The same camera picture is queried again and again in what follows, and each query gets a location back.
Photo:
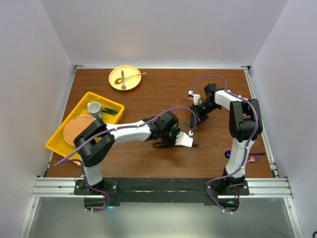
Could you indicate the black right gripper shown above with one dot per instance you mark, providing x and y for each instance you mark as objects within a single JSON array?
[{"x": 200, "y": 117}]

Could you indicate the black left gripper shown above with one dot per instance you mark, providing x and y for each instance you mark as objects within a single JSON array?
[{"x": 173, "y": 142}]

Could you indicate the brown cloth napkin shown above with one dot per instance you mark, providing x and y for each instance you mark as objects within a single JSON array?
[{"x": 184, "y": 127}]

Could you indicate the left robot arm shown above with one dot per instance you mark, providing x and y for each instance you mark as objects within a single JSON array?
[{"x": 97, "y": 139}]

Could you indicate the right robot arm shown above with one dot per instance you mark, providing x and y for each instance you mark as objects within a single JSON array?
[{"x": 245, "y": 124}]

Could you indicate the iridescent blue spoon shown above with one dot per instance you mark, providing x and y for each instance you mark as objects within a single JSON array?
[{"x": 227, "y": 154}]

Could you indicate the yellow plastic tray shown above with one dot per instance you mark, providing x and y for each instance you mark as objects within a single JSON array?
[{"x": 62, "y": 141}]

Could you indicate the silver fork on plate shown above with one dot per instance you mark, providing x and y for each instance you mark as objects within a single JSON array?
[{"x": 123, "y": 87}]

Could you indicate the iridescent purple fork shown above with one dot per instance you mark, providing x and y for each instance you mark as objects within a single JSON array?
[{"x": 253, "y": 159}]

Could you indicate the beige round plate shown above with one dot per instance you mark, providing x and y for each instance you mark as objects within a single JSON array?
[{"x": 128, "y": 71}]

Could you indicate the gold spoon on plate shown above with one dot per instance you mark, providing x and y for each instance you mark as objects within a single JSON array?
[{"x": 118, "y": 80}]

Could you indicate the grey mug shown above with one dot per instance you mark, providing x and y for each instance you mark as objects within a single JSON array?
[{"x": 95, "y": 109}]

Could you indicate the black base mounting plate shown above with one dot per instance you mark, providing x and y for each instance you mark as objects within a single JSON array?
[{"x": 115, "y": 191}]

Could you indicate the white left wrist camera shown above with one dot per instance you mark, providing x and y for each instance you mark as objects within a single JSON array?
[{"x": 183, "y": 140}]

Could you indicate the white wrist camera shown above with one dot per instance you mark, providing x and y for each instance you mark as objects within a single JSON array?
[
  {"x": 183, "y": 140},
  {"x": 194, "y": 97}
]

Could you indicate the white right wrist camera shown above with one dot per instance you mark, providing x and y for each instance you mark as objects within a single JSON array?
[{"x": 194, "y": 97}]

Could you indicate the green handled utensil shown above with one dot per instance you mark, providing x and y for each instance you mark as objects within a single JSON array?
[{"x": 109, "y": 111}]

